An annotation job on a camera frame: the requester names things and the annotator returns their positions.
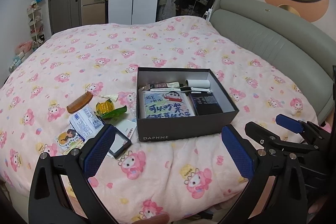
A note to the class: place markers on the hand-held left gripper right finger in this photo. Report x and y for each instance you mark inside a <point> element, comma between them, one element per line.
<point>237,153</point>

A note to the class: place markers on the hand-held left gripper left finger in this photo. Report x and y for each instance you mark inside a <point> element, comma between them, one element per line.
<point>99,150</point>

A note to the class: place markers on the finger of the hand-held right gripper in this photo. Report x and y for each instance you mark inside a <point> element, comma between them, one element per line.
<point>265,138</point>
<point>287,121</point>

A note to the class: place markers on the small black framed mirror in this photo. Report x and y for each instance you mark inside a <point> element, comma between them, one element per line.
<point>119,144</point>

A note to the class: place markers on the yellow green corn snack packet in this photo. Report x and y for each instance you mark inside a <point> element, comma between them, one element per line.
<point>105,107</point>

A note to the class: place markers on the dark cardboard box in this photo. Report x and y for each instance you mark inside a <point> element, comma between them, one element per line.
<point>183,129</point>

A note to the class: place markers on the person's left hand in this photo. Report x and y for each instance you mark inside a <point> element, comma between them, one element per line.
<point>155,219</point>

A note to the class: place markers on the white blue packet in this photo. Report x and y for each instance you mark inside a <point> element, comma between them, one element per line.
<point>85,124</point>

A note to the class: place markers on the cartoon figure sachet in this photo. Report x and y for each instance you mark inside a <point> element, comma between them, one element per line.
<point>67,138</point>

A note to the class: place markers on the white card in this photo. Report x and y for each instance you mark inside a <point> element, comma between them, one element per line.
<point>126,127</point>

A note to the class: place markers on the wooden comb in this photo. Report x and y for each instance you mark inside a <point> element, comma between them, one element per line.
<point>78,104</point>

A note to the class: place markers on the clear plastic bag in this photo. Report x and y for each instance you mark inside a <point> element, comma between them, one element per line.
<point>131,108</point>

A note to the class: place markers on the cream tassel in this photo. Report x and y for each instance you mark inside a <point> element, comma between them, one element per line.
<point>114,98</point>

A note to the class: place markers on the white roll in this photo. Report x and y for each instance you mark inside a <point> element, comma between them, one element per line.
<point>198,83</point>

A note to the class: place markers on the cartoon printed pouch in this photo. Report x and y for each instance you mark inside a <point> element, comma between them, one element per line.
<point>168,106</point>

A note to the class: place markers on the grey padded headboard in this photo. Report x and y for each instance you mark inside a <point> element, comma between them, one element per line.
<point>275,37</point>

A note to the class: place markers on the white smartwatch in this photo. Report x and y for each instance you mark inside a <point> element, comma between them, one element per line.
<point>165,89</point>

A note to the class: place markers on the white cosmetic tube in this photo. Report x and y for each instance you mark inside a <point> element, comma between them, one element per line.
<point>174,84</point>

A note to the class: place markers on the pink printed blanket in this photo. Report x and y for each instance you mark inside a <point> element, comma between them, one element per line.
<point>105,56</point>

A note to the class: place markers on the pink plush cushion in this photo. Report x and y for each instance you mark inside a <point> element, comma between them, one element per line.
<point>23,47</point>

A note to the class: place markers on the white power strip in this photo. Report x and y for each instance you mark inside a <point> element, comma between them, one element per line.
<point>208,13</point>

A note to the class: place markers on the white shelf rack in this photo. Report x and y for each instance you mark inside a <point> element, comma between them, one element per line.
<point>35,27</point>

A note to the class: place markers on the beige cabinet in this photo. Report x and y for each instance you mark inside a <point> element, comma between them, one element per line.
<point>92,11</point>

